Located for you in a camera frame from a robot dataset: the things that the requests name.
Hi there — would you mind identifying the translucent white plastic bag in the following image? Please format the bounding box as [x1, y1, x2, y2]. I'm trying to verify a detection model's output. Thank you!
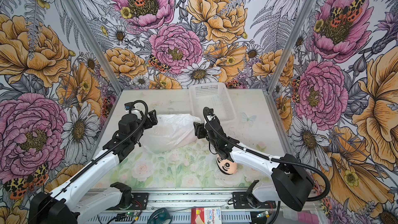
[140, 114, 201, 154]

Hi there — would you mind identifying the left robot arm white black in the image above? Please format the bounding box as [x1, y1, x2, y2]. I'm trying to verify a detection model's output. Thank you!
[28, 110, 158, 224]

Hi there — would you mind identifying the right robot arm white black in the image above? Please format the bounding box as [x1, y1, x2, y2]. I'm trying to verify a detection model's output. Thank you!
[194, 107, 314, 211]

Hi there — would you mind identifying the cartoon boy plush doll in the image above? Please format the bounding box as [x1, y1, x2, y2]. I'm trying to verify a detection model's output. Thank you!
[216, 155, 237, 175]

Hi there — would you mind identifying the white plastic mesh basket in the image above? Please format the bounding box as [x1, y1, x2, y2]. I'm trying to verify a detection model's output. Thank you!
[189, 83, 236, 123]

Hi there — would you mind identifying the red bandage box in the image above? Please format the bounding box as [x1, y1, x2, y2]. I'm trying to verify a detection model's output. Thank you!
[191, 207, 222, 224]

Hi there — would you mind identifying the pink item in clear box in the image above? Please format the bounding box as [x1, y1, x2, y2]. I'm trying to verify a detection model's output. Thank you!
[283, 209, 320, 224]

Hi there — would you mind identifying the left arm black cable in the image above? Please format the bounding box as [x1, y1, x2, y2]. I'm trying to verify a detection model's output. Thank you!
[27, 100, 149, 222]

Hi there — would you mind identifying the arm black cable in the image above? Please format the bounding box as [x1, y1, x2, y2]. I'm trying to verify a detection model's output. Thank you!
[203, 107, 331, 224]
[27, 100, 149, 222]

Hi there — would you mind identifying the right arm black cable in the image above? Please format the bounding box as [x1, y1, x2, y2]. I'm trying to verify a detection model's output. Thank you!
[203, 107, 331, 224]

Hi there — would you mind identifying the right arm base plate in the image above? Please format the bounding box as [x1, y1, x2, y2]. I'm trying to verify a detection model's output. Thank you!
[232, 192, 277, 209]

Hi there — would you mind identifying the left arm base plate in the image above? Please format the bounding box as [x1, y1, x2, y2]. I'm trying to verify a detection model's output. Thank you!
[127, 192, 149, 211]

